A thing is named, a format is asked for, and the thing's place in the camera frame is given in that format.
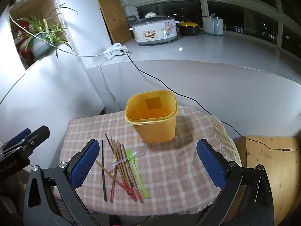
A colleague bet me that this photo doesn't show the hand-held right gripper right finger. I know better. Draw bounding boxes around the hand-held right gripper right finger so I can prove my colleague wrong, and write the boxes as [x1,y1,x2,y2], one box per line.
[196,138,275,226]

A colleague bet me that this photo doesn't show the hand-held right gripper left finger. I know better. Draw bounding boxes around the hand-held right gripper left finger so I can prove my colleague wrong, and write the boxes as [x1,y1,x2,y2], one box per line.
[23,139,101,226]

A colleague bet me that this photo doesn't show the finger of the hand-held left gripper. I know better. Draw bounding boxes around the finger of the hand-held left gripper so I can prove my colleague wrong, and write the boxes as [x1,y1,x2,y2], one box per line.
[0,125,50,155]
[0,128,32,150]

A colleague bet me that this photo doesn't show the light bamboo chopstick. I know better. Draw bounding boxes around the light bamboo chopstick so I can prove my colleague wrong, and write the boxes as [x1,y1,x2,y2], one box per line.
[95,160,132,193]

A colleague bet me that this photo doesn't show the bunch of wooden chopsticks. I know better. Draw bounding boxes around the bunch of wooden chopsticks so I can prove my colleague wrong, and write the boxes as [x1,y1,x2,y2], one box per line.
[109,139,144,204]

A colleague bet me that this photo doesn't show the green plastic spoon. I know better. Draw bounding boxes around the green plastic spoon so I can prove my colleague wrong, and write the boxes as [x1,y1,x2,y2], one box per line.
[126,150,150,199]

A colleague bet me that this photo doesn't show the clear plastic spoon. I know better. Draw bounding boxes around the clear plastic spoon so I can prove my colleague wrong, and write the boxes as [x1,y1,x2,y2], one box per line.
[108,146,147,170]

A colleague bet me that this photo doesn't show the yellow plastic container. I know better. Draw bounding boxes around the yellow plastic container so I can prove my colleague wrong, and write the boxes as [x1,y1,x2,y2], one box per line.
[124,90,178,144]

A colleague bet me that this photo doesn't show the beige striped cloth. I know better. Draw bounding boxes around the beige striped cloth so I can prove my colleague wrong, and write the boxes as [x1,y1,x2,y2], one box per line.
[208,115,242,167]

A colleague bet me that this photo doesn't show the pink checked tablecloth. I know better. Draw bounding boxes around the pink checked tablecloth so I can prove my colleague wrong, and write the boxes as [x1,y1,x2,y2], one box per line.
[59,106,241,217]

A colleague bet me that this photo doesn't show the wooden stool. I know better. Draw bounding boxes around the wooden stool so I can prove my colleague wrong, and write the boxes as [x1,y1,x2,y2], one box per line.
[236,135,301,226]

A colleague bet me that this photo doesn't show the red jar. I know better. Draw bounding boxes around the red jar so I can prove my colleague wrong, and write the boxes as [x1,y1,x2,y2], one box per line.
[19,40,32,60]

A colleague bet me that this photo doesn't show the potted spider plant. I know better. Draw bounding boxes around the potted spider plant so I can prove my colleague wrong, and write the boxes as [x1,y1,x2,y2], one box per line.
[9,3,78,60]

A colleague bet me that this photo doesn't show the white power strip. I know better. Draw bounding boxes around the white power strip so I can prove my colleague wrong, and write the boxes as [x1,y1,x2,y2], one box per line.
[103,43,123,61]

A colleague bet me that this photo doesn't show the black pot with yellow lid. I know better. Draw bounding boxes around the black pot with yellow lid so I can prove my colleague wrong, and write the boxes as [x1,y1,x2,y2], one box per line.
[177,21,203,36]

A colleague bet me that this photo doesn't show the wooden board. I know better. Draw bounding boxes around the wooden board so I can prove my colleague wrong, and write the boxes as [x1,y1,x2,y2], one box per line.
[97,0,133,45]

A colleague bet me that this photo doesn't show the white and blue appliance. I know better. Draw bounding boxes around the white and blue appliance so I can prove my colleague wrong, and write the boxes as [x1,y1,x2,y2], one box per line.
[202,14,224,36]

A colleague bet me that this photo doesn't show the white floral electric cooker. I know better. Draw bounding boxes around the white floral electric cooker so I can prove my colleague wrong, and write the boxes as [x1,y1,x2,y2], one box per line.
[129,12,179,46]

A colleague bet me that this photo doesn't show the grey plastic board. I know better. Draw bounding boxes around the grey plastic board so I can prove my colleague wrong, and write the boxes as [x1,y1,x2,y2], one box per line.
[126,15,138,28]

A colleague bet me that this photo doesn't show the black cable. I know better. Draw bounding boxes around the black cable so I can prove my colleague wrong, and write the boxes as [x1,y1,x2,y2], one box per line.
[123,50,301,152]

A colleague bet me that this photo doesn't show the thin white cable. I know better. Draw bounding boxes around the thin white cable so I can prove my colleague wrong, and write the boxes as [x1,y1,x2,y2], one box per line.
[100,56,123,112]

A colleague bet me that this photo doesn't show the wooden wall shelf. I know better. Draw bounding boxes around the wooden wall shelf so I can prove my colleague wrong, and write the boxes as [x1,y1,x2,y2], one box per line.
[7,0,68,71]

